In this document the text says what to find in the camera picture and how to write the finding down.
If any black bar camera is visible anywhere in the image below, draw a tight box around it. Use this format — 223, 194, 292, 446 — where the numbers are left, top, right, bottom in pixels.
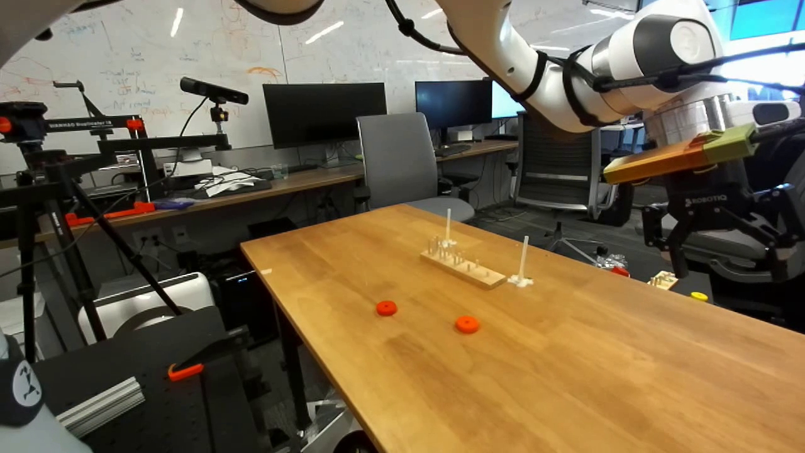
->
175, 76, 251, 108

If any black camera tripod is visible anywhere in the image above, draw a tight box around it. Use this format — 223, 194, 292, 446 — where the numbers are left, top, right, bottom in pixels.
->
0, 97, 233, 361

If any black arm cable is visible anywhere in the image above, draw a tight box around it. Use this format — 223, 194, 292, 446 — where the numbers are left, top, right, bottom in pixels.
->
384, 0, 805, 96

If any wooden camera mount plate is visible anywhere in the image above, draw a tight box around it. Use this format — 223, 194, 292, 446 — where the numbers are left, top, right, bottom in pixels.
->
600, 123, 756, 189

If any black cap white logo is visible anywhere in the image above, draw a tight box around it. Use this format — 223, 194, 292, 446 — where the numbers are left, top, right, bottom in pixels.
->
0, 335, 47, 430

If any long wooden desk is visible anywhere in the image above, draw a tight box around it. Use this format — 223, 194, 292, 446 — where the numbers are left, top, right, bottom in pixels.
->
66, 135, 522, 234

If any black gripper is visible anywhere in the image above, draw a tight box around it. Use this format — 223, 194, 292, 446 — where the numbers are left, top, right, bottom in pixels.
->
645, 170, 805, 284

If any aluminium extrusion bar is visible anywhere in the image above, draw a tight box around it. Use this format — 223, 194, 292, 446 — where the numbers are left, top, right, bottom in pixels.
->
47, 374, 150, 440

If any white number card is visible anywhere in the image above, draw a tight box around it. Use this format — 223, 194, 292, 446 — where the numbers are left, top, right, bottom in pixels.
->
645, 268, 679, 293

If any lit computer monitor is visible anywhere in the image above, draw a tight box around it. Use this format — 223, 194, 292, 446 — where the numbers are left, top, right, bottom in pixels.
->
487, 78, 529, 121

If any wall whiteboard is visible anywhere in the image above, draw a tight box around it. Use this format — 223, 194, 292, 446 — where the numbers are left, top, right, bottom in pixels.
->
0, 0, 639, 154

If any grey office chair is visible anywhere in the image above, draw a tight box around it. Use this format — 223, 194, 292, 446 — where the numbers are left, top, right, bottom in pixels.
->
354, 111, 478, 223
668, 123, 805, 335

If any black computer monitor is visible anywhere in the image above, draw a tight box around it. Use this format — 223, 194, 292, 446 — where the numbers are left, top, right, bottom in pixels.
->
413, 76, 496, 135
261, 81, 389, 151

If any black equipment case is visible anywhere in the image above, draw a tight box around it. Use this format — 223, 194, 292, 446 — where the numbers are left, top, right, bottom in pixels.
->
33, 303, 283, 453

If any orange clamp handle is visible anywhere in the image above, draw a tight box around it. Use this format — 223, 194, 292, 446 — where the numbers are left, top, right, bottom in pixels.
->
164, 360, 208, 385

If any wooden peg stand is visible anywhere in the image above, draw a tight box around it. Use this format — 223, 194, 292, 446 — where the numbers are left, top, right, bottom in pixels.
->
419, 249, 507, 289

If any black table leg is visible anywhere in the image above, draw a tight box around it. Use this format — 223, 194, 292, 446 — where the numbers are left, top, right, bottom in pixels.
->
273, 303, 315, 433

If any white ABB robot base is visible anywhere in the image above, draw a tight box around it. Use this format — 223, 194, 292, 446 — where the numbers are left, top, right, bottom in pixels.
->
74, 272, 215, 346

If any black mesh office chair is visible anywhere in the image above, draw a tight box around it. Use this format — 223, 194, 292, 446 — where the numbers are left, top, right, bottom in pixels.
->
512, 108, 608, 215

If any white paper pile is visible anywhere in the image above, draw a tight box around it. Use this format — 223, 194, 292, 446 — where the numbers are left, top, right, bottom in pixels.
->
191, 165, 266, 201

